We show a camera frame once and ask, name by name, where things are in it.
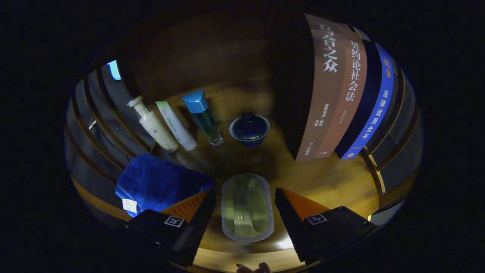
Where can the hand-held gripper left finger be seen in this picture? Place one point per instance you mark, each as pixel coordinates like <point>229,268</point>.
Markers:
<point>195,227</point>

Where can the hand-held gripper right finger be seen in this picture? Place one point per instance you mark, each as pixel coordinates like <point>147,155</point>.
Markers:
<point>293,227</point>

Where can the light green scrub brush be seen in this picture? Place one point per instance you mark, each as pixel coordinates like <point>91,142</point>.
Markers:
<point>246,208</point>

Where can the wooden countertop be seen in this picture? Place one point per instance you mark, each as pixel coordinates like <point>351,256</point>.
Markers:
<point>322,182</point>

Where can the brown wooden cabinet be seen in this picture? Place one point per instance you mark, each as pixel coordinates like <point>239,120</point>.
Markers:
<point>212,49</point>

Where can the blue folded towel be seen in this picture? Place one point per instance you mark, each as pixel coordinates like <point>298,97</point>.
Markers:
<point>159,182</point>

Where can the white and green tube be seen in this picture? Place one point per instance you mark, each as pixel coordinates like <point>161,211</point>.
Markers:
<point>178,131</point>

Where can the white pump bottle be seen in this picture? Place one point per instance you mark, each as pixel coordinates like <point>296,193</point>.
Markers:
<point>157,131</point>

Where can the blue lidded teacup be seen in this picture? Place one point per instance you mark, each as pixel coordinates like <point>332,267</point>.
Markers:
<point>249,131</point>

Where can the teal capped bottle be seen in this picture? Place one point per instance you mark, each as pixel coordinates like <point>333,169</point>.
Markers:
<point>197,104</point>

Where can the dark brown book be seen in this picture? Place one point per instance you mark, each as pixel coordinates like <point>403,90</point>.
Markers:
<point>322,94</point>

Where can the blue book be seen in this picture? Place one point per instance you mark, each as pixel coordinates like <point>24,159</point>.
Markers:
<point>379,110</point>

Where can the silver clip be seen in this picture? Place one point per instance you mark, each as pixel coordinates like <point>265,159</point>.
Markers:
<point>92,124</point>

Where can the reddish brown book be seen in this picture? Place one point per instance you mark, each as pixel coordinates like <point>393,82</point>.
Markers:
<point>350,87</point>

